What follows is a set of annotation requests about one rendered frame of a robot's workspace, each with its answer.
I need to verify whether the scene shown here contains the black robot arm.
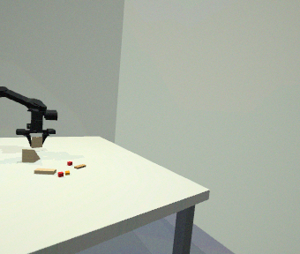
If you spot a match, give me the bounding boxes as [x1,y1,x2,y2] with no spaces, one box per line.
[0,86,57,120]

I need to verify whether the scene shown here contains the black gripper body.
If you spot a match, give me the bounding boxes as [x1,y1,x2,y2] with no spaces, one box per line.
[16,119,56,135]

